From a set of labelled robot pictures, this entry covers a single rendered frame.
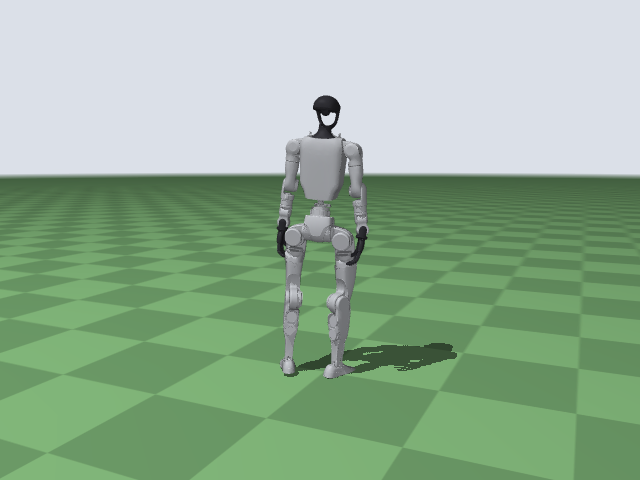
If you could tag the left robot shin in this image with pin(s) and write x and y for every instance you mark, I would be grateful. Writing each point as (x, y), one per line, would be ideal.
(290, 326)

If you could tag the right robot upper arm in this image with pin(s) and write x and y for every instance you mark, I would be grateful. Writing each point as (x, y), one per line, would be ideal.
(354, 152)

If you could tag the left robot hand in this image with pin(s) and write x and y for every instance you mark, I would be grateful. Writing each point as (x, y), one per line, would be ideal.
(281, 237)

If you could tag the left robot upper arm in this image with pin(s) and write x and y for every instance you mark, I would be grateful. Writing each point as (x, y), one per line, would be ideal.
(292, 164)

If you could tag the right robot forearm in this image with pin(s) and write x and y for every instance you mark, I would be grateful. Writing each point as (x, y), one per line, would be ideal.
(360, 210)

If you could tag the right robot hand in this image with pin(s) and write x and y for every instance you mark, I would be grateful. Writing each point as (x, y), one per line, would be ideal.
(360, 245)

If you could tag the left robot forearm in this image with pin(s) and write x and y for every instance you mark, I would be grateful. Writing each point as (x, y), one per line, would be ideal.
(285, 209)

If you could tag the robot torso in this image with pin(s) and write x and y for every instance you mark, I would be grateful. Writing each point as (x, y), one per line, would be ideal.
(322, 171)

